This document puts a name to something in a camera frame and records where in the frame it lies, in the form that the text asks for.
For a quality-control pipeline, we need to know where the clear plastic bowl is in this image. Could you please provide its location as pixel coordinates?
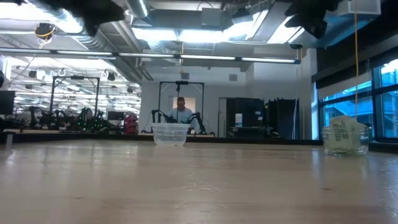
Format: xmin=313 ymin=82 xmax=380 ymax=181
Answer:
xmin=150 ymin=122 xmax=191 ymax=147

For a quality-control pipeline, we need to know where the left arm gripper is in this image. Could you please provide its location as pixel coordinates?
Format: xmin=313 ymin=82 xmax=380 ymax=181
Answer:
xmin=46 ymin=0 xmax=126 ymax=37

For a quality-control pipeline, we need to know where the clear glass jar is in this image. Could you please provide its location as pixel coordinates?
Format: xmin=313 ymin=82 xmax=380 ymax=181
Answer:
xmin=321 ymin=125 xmax=371 ymax=157

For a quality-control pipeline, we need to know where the black cabinet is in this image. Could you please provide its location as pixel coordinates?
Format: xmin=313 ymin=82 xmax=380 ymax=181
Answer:
xmin=226 ymin=97 xmax=266 ymax=138
xmin=266 ymin=98 xmax=300 ymax=140

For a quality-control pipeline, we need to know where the silver ventilation duct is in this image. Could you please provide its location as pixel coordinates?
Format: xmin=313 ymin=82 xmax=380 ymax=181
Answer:
xmin=126 ymin=0 xmax=150 ymax=19

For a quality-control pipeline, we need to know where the black table edge frame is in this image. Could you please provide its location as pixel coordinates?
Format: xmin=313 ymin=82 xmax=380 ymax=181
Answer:
xmin=0 ymin=130 xmax=398 ymax=154

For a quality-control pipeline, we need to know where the black gantry frame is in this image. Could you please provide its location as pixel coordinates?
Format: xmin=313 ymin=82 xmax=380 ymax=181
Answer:
xmin=49 ymin=75 xmax=101 ymax=125
xmin=157 ymin=80 xmax=205 ymax=133

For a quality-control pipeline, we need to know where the yellow hanging rope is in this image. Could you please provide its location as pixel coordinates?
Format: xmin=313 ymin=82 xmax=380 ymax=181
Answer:
xmin=353 ymin=0 xmax=359 ymax=119

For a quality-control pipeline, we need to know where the red cart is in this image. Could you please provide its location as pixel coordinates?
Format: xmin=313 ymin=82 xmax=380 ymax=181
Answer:
xmin=124 ymin=114 xmax=139 ymax=136

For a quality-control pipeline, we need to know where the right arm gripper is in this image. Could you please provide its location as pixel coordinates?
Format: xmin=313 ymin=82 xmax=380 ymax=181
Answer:
xmin=284 ymin=0 xmax=343 ymax=40

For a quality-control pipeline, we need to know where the white ceiling unit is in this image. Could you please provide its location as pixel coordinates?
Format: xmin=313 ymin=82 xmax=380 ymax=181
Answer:
xmin=338 ymin=0 xmax=382 ymax=17

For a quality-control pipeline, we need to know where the black monitor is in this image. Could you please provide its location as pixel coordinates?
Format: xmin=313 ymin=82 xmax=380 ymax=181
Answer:
xmin=0 ymin=90 xmax=16 ymax=116

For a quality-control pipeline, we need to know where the person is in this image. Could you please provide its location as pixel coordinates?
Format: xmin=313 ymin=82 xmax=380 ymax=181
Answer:
xmin=166 ymin=96 xmax=200 ymax=131

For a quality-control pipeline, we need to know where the grey ceiling box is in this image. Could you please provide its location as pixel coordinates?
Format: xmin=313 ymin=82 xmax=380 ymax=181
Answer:
xmin=200 ymin=7 xmax=234 ymax=30

